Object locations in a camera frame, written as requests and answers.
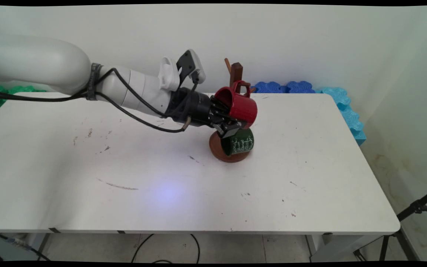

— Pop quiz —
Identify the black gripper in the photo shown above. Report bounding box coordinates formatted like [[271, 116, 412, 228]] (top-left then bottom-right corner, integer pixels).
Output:
[[165, 88, 242, 139]]

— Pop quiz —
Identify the red enamel mug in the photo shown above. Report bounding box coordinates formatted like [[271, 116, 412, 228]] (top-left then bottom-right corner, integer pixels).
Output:
[[214, 80, 258, 129]]

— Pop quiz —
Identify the green enamel mug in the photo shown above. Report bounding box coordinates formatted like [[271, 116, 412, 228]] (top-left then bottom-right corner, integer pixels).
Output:
[[220, 128, 255, 156]]

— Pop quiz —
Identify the brown wooden mug tree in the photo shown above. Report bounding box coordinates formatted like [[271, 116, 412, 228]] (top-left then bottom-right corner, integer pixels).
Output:
[[209, 58, 257, 163]]

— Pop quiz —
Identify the dark blue foam mat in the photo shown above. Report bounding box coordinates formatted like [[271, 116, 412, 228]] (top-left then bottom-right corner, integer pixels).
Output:
[[251, 81, 287, 94], [286, 80, 316, 94]]

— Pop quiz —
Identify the cyan foam mat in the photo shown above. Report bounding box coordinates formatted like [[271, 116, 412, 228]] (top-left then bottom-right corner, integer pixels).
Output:
[[315, 87, 367, 146]]

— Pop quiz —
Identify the white table leg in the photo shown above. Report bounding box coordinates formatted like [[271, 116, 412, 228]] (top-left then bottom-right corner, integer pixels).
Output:
[[305, 234, 384, 263]]

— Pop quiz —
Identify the black tripod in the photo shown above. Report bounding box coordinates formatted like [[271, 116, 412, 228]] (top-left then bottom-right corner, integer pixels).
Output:
[[354, 185, 427, 262]]

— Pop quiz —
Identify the green foam mat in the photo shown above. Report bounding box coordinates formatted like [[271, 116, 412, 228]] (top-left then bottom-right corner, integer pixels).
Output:
[[0, 85, 47, 111]]

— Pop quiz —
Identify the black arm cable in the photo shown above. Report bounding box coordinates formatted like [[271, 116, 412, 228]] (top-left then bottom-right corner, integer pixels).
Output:
[[0, 68, 168, 118], [94, 91, 192, 133]]

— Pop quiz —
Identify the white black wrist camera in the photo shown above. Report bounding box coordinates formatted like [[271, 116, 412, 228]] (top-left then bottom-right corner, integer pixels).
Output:
[[158, 49, 206, 92]]

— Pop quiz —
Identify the black floor cable loop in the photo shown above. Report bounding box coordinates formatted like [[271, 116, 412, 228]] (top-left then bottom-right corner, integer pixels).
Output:
[[131, 234, 201, 264]]

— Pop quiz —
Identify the black cable with connector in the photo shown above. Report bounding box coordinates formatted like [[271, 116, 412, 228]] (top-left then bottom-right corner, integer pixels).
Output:
[[0, 226, 52, 261]]

